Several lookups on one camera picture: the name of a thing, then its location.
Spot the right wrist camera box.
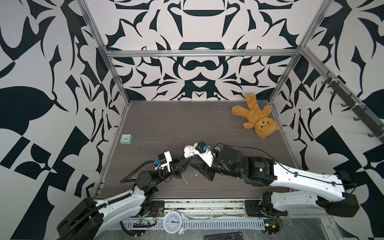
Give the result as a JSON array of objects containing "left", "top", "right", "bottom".
[{"left": 193, "top": 142, "right": 215, "bottom": 167}]

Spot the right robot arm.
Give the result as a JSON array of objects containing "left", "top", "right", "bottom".
[{"left": 184, "top": 142, "right": 360, "bottom": 218}]

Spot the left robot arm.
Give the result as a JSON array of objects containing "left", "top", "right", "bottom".
[{"left": 57, "top": 156, "right": 193, "bottom": 240}]

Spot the black remote control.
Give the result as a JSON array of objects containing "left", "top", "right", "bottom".
[{"left": 204, "top": 232, "right": 244, "bottom": 240}]

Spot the white round alarm clock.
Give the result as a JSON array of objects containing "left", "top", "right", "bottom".
[{"left": 163, "top": 210, "right": 189, "bottom": 235}]

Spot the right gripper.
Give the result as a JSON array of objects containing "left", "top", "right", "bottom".
[{"left": 188, "top": 152, "right": 245, "bottom": 181}]

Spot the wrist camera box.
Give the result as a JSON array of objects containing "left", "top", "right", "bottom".
[
  {"left": 193, "top": 142, "right": 215, "bottom": 167},
  {"left": 155, "top": 151, "right": 173, "bottom": 173}
]

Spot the black wall hook rail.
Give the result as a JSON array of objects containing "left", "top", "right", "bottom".
[{"left": 322, "top": 71, "right": 384, "bottom": 144}]

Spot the green circuit board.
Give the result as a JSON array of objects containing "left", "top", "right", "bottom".
[{"left": 263, "top": 219, "right": 282, "bottom": 236}]

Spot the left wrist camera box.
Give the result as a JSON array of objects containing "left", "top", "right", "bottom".
[{"left": 155, "top": 151, "right": 173, "bottom": 173}]

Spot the white slotted cable duct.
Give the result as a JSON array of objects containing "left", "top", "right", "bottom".
[{"left": 107, "top": 219, "right": 265, "bottom": 231}]

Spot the white earbud charging case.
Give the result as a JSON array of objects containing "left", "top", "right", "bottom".
[{"left": 184, "top": 145, "right": 196, "bottom": 158}]

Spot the brown teddy bear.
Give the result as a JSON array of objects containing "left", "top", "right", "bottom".
[{"left": 232, "top": 93, "right": 280, "bottom": 139}]

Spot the small teal square clock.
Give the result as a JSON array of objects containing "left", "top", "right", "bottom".
[{"left": 120, "top": 134, "right": 133, "bottom": 145}]

